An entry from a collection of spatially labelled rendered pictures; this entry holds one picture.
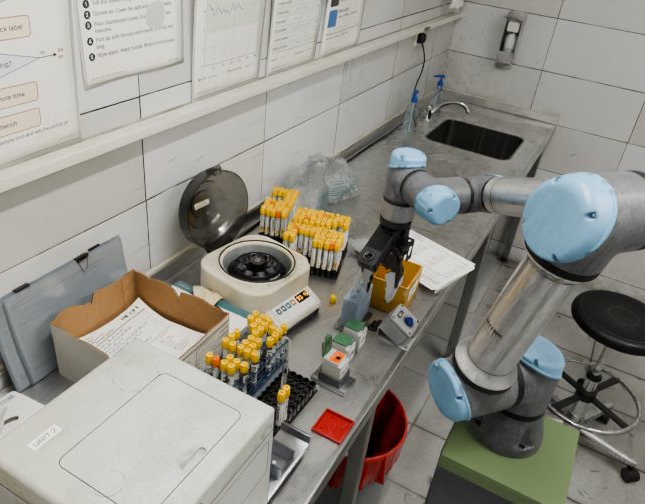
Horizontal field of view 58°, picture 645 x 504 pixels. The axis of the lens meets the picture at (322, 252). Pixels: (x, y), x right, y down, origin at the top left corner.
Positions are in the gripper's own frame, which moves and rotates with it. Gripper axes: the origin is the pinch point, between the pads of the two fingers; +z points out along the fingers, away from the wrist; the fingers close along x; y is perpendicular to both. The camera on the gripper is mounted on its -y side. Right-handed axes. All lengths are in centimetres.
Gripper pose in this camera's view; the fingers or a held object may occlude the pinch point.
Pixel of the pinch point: (376, 294)
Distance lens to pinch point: 137.9
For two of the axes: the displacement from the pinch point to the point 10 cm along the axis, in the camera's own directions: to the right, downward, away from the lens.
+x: -8.0, -3.9, 4.5
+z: -1.2, 8.5, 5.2
